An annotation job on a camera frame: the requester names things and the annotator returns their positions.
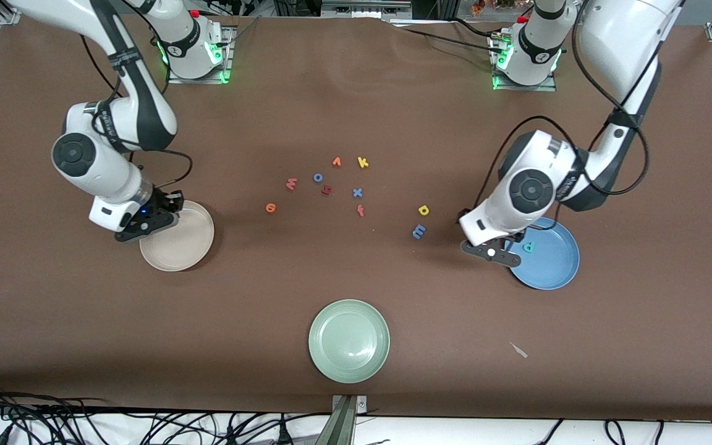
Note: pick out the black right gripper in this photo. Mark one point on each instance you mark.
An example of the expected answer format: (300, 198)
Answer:
(161, 203)

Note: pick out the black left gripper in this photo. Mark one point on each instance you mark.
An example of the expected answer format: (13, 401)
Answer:
(518, 236)

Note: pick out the teal foam letter p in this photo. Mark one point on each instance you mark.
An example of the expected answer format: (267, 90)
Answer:
(528, 248)

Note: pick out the blue foam letter m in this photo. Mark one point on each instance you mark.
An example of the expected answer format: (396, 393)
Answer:
(419, 232)

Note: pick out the pink foam letter m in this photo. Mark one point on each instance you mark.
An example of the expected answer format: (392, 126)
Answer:
(291, 184)

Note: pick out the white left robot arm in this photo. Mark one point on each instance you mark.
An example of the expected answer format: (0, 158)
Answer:
(532, 191)

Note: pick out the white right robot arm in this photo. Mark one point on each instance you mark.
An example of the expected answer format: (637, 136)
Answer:
(93, 167)

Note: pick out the blue plate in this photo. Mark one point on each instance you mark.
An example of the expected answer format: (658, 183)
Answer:
(547, 266)

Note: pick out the beige plate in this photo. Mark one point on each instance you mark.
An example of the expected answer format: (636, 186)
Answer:
(177, 250)

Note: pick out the small pale tape scrap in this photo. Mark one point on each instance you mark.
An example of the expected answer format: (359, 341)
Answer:
(518, 350)

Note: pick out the pale green plate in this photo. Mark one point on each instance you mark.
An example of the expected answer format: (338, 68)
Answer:
(348, 341)

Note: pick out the small orange object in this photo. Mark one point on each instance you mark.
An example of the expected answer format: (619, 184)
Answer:
(478, 7)

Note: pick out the grey power strip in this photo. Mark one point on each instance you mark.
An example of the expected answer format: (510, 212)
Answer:
(362, 8)

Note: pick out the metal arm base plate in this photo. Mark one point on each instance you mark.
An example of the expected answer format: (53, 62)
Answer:
(526, 88)
(227, 62)

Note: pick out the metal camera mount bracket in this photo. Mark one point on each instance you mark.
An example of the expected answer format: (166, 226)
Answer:
(343, 426)

